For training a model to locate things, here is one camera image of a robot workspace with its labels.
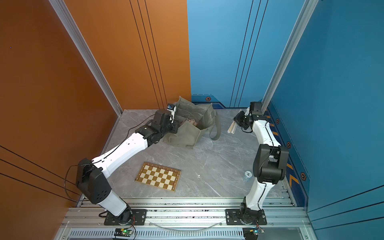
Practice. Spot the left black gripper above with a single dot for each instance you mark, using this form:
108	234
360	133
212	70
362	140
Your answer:
175	127

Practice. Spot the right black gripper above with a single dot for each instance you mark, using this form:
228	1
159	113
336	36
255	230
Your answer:
238	119

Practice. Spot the light wooden folding fan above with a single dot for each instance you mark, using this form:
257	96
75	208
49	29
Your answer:
232	128

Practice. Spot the olive green tote bag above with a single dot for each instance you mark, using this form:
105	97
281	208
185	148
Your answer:
188	135

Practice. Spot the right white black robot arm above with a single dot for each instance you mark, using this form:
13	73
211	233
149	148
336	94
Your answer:
270	164

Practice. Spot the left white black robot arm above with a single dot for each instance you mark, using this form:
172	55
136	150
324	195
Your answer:
92	176

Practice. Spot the wooden chessboard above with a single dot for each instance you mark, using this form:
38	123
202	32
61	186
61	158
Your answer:
158	176

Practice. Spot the right green circuit board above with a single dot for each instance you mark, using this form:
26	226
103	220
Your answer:
251	233

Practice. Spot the green circuit board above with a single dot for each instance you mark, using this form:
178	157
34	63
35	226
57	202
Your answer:
123	233
251	233

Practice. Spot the left green circuit board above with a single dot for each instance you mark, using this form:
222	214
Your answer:
123	233

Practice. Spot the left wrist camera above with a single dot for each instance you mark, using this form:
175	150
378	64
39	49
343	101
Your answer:
172	108

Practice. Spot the aluminium front rail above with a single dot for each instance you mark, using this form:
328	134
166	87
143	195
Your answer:
188	218

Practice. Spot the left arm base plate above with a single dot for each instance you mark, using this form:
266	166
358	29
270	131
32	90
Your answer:
136	217

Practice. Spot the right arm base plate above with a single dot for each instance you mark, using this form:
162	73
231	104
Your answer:
248	217

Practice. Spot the right aluminium frame post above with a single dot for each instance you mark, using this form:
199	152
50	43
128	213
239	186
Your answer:
300	25

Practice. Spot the aluminium frame post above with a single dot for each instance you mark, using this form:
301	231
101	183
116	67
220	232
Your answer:
300	25
75	34

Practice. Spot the left aluminium frame post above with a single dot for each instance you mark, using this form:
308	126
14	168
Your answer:
75	34

